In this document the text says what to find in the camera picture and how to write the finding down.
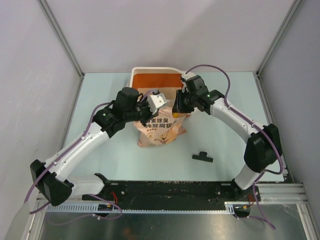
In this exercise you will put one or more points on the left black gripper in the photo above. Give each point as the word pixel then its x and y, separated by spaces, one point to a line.
pixel 143 122

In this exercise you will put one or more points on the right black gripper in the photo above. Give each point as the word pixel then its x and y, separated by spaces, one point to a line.
pixel 178 107

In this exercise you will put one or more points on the pink cat litter bag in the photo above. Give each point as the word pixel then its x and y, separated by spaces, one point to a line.
pixel 162 129

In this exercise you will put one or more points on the white orange litter box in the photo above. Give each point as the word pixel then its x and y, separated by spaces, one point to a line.
pixel 166 80

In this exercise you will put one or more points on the black bag clip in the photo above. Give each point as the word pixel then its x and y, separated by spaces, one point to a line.
pixel 202 156

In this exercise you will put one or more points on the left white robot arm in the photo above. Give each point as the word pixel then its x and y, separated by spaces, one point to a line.
pixel 51 177

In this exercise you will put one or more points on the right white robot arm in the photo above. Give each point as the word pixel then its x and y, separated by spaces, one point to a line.
pixel 263 144

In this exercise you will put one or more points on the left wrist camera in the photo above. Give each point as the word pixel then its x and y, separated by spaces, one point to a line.
pixel 156 102

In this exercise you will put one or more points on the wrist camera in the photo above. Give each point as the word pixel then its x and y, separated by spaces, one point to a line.
pixel 156 102
pixel 185 76

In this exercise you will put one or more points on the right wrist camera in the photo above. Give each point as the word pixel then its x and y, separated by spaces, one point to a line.
pixel 185 76

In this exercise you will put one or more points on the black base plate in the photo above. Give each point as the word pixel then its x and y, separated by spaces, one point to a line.
pixel 154 203

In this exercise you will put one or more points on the grey cable duct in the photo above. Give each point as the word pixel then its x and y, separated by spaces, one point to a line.
pixel 81 208

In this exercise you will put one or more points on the aluminium frame rail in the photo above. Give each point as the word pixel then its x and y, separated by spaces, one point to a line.
pixel 275 193

